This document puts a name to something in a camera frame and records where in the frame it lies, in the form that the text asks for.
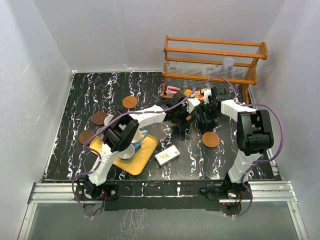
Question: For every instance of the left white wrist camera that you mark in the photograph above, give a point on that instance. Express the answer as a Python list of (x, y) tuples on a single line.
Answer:
[(192, 103)]

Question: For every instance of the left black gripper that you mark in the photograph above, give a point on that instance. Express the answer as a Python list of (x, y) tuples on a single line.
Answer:
[(183, 123)]

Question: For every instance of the white yellow box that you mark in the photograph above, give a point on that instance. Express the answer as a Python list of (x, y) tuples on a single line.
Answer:
[(167, 155)]

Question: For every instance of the dark wooden coaster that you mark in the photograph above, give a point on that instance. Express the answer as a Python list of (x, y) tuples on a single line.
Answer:
[(99, 118), (85, 135)]

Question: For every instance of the light wooden coaster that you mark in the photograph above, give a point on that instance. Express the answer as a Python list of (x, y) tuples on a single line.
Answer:
[(210, 139), (130, 102)]

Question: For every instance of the blue mug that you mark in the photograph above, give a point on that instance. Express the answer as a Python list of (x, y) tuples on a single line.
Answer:
[(138, 138)]

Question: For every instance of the dark wooden coaster lower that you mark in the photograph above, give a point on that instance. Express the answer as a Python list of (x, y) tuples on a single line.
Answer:
[(85, 135)]

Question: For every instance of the dark wooden coaster upper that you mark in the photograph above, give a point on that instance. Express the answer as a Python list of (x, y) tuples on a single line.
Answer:
[(99, 118)]

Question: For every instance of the brown white cup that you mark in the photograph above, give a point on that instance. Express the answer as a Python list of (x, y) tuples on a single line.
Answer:
[(108, 119)]

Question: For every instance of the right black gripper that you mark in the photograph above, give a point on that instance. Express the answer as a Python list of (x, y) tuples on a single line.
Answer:
[(202, 109)]

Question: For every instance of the orange wooden shelf rack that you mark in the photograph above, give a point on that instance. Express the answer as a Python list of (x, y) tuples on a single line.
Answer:
[(196, 60)]

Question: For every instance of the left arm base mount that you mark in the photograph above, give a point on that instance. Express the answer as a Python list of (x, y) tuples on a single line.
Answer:
[(81, 186)]

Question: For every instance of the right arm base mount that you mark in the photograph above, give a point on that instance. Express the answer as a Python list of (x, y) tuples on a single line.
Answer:
[(228, 190)]

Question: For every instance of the clear plastic cup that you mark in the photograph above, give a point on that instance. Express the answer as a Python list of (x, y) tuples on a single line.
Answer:
[(227, 64)]

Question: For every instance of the red white box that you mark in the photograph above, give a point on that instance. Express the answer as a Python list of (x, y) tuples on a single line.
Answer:
[(171, 90)]

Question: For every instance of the yellow grey sponge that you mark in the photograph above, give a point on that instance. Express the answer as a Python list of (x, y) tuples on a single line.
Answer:
[(187, 92)]

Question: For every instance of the yellow tray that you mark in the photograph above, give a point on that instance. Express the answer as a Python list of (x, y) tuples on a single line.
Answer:
[(135, 167)]

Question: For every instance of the grey cup white inside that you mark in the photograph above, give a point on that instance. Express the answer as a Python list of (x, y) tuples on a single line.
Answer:
[(128, 154)]

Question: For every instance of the orange snack packet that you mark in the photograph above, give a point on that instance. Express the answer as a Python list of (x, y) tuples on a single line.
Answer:
[(199, 95)]

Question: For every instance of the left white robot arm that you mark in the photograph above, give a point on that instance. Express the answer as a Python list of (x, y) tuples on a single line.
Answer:
[(119, 132)]

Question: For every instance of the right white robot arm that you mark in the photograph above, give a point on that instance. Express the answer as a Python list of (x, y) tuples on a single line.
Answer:
[(254, 136)]

